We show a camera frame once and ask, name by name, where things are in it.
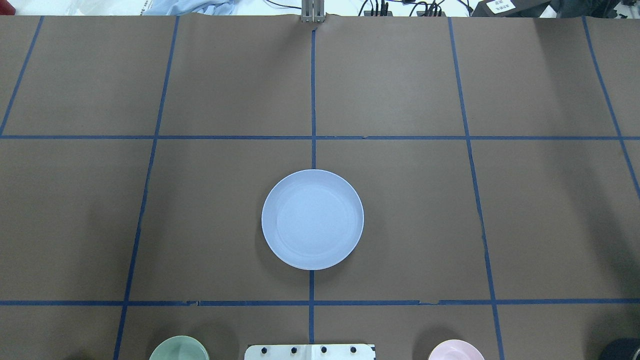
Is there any blue plate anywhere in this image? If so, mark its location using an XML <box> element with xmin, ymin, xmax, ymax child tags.
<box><xmin>260</xmin><ymin>169</ymin><xmax>365</xmax><ymax>271</ymax></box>

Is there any green bowl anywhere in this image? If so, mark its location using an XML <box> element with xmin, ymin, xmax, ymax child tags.
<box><xmin>148</xmin><ymin>335</ymin><xmax>210</xmax><ymax>360</ymax></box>

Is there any pink bowl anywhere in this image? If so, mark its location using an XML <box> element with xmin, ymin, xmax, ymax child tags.
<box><xmin>427</xmin><ymin>339</ymin><xmax>485</xmax><ymax>360</ymax></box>

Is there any blue cloth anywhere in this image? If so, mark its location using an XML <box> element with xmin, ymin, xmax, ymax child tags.
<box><xmin>142</xmin><ymin>0</ymin><xmax>237</xmax><ymax>16</ymax></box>

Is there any dark pot with glass lid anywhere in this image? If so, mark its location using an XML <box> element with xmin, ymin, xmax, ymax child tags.
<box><xmin>598</xmin><ymin>337</ymin><xmax>640</xmax><ymax>360</ymax></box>

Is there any aluminium frame post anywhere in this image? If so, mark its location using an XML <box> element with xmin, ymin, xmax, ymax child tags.
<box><xmin>301</xmin><ymin>0</ymin><xmax>326</xmax><ymax>23</ymax></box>

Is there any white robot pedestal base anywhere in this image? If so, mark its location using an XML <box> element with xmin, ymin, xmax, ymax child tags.
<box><xmin>244</xmin><ymin>343</ymin><xmax>377</xmax><ymax>360</ymax></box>

